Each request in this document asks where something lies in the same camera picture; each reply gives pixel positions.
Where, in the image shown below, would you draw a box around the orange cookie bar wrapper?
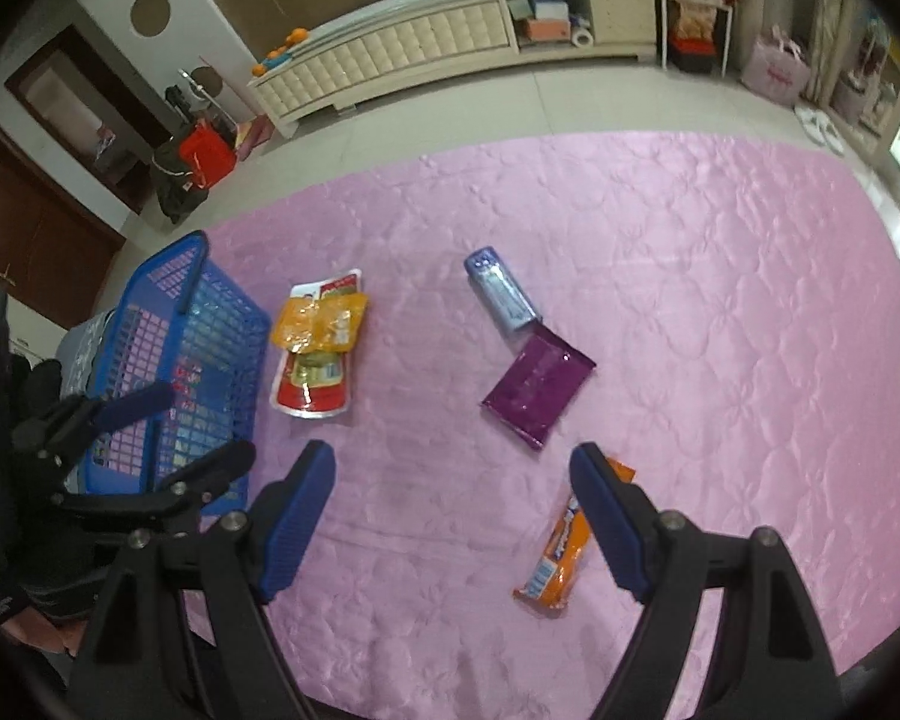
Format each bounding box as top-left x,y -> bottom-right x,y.
512,479 -> 592,619

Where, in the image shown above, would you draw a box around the red pickled vegetable pouch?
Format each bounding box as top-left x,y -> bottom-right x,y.
269,268 -> 364,419

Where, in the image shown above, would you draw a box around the purple snack packet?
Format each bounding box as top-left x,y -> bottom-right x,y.
481,322 -> 596,452

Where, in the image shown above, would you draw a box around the orange snack pouch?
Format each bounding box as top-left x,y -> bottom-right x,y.
269,293 -> 368,355

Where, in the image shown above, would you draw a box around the blue-grey roll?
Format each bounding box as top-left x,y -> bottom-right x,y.
463,247 -> 541,337

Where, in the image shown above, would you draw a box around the left hand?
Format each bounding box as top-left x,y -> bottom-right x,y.
1,608 -> 87,656

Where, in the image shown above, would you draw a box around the grey embroidered chair cover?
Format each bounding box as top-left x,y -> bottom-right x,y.
55,309 -> 115,397

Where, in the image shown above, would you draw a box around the blue plastic basket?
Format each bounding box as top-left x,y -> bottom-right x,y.
80,231 -> 271,494

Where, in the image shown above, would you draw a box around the dark wooden door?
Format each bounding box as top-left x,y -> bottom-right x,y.
0,127 -> 125,328

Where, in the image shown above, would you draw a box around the pink quilted tablecloth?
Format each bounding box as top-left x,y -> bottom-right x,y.
208,132 -> 900,718

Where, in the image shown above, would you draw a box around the black bag on floor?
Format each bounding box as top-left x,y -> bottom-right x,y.
151,140 -> 209,224

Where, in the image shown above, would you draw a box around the red shopping bag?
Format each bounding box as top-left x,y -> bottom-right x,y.
178,121 -> 237,190

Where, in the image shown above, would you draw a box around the white slippers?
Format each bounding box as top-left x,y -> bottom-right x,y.
793,104 -> 845,158

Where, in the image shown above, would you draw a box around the oranges on cabinet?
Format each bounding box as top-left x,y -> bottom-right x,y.
251,28 -> 308,78

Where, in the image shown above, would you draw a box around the pink gift bag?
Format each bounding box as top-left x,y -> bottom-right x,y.
741,26 -> 811,109

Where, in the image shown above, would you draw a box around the white tv cabinet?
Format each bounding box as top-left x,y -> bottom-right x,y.
248,0 -> 656,138

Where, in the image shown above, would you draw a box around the white metal shelf rack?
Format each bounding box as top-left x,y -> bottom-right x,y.
655,0 -> 740,78

